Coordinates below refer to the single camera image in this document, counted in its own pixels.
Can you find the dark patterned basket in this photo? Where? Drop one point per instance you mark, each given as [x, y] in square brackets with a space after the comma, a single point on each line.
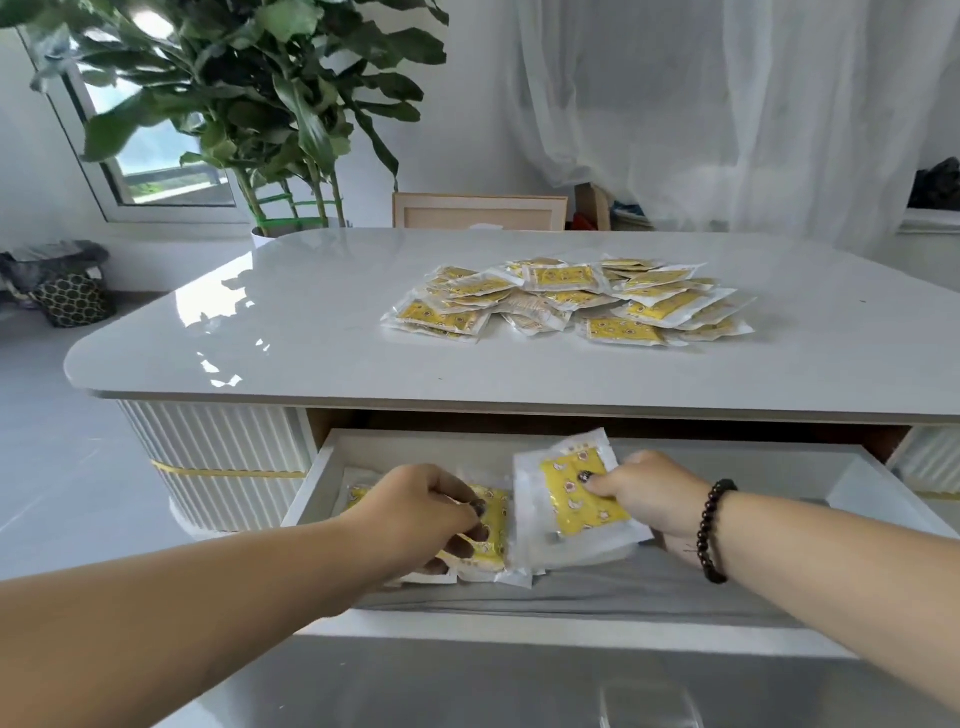
[71, 300]

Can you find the red and black box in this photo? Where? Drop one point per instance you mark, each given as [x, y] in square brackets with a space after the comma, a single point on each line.
[581, 223]

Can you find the yellow tape strip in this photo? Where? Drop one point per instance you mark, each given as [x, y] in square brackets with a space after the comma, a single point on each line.
[225, 472]
[937, 495]

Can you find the person's left forearm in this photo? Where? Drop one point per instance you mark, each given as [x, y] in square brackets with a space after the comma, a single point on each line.
[187, 622]

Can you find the brown cardboard box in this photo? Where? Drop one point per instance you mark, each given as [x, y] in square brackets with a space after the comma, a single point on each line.
[596, 202]

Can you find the white sheer dust cover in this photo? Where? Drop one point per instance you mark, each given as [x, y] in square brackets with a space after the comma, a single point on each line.
[712, 112]

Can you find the white plant pot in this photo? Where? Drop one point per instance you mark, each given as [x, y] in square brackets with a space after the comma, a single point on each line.
[259, 240]

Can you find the person's right forearm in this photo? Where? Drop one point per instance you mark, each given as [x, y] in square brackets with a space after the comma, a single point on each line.
[825, 570]

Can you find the person's left hand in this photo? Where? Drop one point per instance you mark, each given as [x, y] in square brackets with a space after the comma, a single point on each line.
[412, 525]

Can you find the person's right hand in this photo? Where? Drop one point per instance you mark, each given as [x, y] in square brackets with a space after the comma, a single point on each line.
[660, 495]

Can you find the white drawer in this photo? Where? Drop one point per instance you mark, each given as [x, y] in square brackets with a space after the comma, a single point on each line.
[750, 480]

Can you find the black plastic bag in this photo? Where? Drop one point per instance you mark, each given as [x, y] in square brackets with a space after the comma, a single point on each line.
[937, 187]

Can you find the pile of yellow packets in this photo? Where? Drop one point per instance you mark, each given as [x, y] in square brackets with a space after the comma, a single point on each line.
[652, 307]

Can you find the wooden picture frame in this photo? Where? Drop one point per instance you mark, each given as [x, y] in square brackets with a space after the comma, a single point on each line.
[480, 214]

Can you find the large green leafy plant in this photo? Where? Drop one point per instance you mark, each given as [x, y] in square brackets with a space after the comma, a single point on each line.
[262, 75]

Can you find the small white framed window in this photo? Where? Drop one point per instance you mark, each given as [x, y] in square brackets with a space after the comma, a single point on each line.
[97, 210]

